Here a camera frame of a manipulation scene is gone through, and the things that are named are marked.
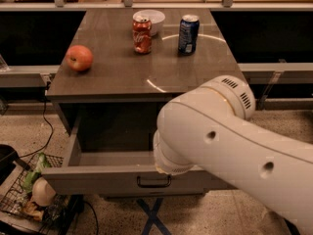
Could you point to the blue tape cross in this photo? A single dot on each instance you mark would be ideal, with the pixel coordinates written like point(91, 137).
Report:
point(153, 219)

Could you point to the blue soda can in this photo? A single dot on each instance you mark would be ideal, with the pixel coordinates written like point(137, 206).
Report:
point(188, 34)

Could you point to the red cola can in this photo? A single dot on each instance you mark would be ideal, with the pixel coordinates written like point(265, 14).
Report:
point(142, 34)

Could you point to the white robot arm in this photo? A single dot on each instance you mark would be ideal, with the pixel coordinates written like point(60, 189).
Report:
point(209, 127)

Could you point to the black wire basket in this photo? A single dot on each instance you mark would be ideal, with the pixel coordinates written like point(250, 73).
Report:
point(52, 220)

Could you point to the red apple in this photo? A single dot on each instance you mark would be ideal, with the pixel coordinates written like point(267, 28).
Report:
point(79, 58)

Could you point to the green snack bag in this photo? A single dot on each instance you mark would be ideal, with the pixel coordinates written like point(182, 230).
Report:
point(33, 175)

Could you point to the white bowl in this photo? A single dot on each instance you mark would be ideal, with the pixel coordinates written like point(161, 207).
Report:
point(156, 17)

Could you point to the grey drawer cabinet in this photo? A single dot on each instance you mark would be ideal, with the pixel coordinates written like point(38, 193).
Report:
point(113, 106)

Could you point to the beige cup in basket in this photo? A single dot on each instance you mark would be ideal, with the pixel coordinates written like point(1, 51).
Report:
point(42, 192)

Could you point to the grey top drawer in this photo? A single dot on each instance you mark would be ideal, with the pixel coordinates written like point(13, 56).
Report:
point(122, 174)

